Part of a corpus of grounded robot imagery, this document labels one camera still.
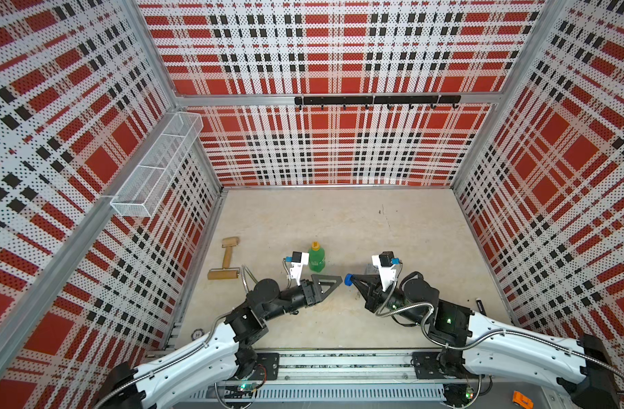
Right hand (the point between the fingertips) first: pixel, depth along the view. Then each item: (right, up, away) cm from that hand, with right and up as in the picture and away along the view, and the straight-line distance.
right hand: (355, 278), depth 69 cm
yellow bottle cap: (-12, +7, +15) cm, 20 cm away
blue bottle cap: (-2, 0, -3) cm, 4 cm away
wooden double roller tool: (-45, -4, +24) cm, 51 cm away
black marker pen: (+44, -14, +15) cm, 49 cm away
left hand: (-4, -1, -3) cm, 5 cm away
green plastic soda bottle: (-11, +2, +17) cm, 21 cm away
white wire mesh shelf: (-75, +26, +23) cm, 83 cm away
